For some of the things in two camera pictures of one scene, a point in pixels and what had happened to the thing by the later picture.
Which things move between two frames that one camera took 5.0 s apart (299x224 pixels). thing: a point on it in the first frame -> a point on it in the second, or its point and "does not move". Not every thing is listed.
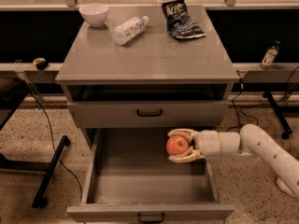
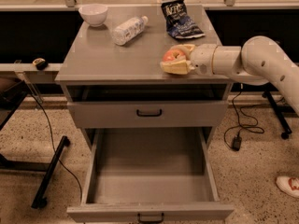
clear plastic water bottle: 129,30 does not move
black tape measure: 40,63 does not move
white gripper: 207,144 -> 202,60
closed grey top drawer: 148,114 does not move
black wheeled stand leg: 287,130 does not move
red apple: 177,145 -> 172,54
